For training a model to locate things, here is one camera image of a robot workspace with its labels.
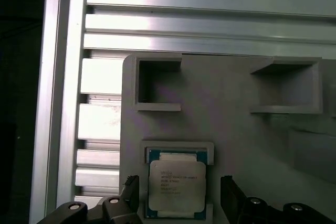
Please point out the grey plastic parts rack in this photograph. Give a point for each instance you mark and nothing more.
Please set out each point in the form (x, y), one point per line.
(231, 129)

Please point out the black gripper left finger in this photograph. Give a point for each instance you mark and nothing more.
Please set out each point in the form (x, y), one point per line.
(115, 213)

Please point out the silver topped CPU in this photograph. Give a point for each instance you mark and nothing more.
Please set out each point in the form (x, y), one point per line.
(176, 187)

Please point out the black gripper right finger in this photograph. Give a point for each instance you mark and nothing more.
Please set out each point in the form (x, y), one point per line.
(244, 213)

